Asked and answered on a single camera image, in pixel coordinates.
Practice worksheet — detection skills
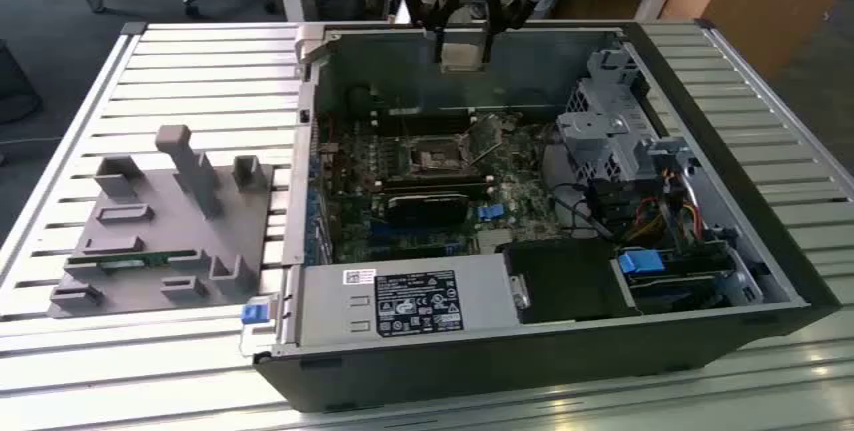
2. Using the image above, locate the black open PC case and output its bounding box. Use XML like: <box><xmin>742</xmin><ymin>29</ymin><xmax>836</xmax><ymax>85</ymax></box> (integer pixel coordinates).
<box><xmin>251</xmin><ymin>19</ymin><xmax>844</xmax><ymax>415</ymax></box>

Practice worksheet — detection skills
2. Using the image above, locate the black plastic housing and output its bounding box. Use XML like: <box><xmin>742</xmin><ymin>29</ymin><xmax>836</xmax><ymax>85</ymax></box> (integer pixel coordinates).
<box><xmin>585</xmin><ymin>178</ymin><xmax>634</xmax><ymax>242</ymax></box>

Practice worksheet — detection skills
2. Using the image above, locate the blue case latch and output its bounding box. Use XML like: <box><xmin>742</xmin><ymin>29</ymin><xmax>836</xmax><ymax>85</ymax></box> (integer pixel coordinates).
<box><xmin>239</xmin><ymin>303</ymin><xmax>270</xmax><ymax>327</ymax></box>

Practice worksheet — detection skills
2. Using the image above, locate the CPU socket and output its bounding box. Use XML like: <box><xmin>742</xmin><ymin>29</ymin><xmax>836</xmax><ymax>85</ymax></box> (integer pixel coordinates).
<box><xmin>405</xmin><ymin>134</ymin><xmax>481</xmax><ymax>177</ymax></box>

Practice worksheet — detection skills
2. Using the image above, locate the hard disk in blue carrier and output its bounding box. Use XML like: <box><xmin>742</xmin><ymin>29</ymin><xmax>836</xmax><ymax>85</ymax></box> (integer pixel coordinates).
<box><xmin>617</xmin><ymin>248</ymin><xmax>729</xmax><ymax>310</ymax></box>

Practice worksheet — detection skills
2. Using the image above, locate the silver metal disk bay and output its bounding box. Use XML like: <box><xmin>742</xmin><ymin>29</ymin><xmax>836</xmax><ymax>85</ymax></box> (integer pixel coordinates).
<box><xmin>639</xmin><ymin>135</ymin><xmax>769</xmax><ymax>308</ymax></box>

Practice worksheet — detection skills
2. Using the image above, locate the graphics card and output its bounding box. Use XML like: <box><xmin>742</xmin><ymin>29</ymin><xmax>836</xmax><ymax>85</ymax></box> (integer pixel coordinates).
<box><xmin>385</xmin><ymin>192</ymin><xmax>470</xmax><ymax>228</ymax></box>

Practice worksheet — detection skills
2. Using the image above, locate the black plastic fan shroud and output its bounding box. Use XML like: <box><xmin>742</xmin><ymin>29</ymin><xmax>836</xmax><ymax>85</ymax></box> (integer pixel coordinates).
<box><xmin>497</xmin><ymin>239</ymin><xmax>643</xmax><ymax>326</ymax></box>

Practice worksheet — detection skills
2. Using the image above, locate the green motherboard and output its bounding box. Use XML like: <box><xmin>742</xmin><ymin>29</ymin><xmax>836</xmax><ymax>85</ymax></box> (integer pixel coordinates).
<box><xmin>303</xmin><ymin>109</ymin><xmax>577</xmax><ymax>263</ymax></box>

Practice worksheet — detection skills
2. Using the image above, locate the silver finned chipset heatsink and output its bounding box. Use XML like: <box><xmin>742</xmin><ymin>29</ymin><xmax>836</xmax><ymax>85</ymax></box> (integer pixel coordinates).
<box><xmin>478</xmin><ymin>229</ymin><xmax>517</xmax><ymax>253</ymax></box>

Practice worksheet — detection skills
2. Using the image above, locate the grey case latch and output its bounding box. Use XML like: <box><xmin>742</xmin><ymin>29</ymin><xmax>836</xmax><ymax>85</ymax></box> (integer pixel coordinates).
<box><xmin>293</xmin><ymin>23</ymin><xmax>330</xmax><ymax>66</ymax></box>

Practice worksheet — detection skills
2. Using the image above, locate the yellow red wire bundle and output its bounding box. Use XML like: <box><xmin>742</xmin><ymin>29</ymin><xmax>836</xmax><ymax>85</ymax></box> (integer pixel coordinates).
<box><xmin>630</xmin><ymin>200</ymin><xmax>708</xmax><ymax>243</ymax></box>

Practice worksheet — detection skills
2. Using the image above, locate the grey power supply unit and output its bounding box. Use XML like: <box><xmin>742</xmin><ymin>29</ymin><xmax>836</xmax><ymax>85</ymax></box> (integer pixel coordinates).
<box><xmin>293</xmin><ymin>259</ymin><xmax>533</xmax><ymax>348</ymax></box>

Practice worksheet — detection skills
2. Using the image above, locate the grey plastic parts rack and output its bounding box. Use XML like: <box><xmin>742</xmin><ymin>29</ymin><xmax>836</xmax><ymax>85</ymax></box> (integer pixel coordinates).
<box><xmin>50</xmin><ymin>124</ymin><xmax>279</xmax><ymax>320</ymax></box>

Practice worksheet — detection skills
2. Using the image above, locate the green RAM stick white label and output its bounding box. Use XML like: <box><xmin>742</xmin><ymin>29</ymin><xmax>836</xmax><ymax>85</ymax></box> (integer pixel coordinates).
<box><xmin>99</xmin><ymin>249</ymin><xmax>170</xmax><ymax>270</ymax></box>

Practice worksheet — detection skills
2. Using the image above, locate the wooden cabinet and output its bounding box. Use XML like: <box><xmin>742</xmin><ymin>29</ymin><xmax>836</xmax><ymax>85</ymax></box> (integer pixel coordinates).
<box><xmin>660</xmin><ymin>0</ymin><xmax>854</xmax><ymax>83</ymax></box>

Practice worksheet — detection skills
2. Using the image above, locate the silver square CPU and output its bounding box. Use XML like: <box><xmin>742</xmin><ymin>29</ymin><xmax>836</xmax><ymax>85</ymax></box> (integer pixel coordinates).
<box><xmin>439</xmin><ymin>42</ymin><xmax>493</xmax><ymax>74</ymax></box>

